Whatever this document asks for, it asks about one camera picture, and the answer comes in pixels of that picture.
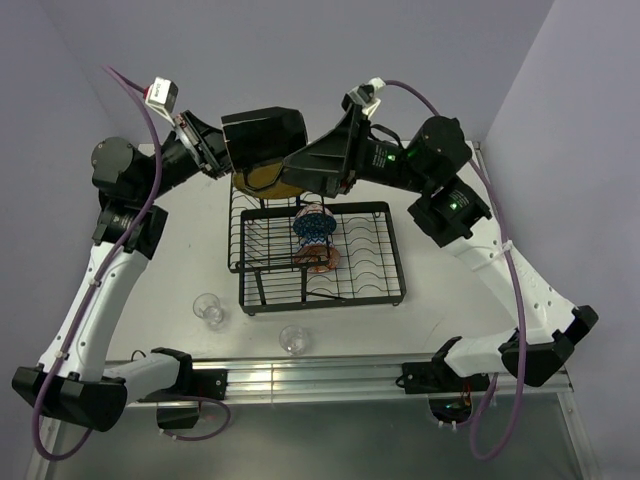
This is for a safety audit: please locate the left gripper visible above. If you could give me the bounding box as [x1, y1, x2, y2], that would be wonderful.
[137, 110, 265, 204]

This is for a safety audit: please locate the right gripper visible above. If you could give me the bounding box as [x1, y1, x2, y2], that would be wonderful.
[279, 102, 432, 198]

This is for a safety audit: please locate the yellow woven round plate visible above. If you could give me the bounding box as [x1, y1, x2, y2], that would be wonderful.
[232, 162, 305, 200]

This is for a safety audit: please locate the blue patterned bowl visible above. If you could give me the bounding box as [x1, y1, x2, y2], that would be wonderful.
[292, 204, 337, 247]

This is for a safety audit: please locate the orange patterned bowl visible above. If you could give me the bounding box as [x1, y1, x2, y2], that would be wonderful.
[293, 244, 341, 273]

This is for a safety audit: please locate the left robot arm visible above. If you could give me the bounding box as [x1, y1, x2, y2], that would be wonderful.
[12, 107, 307, 432]

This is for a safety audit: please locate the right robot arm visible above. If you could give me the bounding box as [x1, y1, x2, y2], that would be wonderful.
[281, 105, 598, 390]

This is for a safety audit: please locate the clear glass left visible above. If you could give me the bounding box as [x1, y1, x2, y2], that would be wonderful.
[192, 293, 224, 329]

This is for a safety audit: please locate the clear glass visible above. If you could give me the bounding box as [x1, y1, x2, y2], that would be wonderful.
[279, 325, 311, 356]
[192, 293, 224, 329]

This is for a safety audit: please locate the clear glass front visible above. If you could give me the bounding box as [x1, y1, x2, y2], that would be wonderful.
[279, 325, 311, 356]

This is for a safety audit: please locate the black wire dish rack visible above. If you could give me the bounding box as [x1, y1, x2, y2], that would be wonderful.
[228, 188, 406, 316]

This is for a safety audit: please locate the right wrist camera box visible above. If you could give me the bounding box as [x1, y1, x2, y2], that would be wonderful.
[341, 77, 386, 118]

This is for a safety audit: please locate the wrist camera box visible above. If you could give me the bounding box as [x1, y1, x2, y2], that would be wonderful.
[144, 77, 179, 120]
[341, 77, 386, 118]

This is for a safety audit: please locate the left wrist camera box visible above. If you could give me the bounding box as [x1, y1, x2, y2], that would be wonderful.
[144, 77, 179, 120]

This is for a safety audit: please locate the aluminium mounting rail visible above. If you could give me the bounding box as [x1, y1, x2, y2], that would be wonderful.
[49, 354, 574, 406]

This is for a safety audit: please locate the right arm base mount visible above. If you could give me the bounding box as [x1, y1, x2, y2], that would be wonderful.
[395, 361, 490, 395]

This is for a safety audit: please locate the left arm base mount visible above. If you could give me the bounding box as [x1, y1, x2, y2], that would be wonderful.
[138, 369, 231, 432]

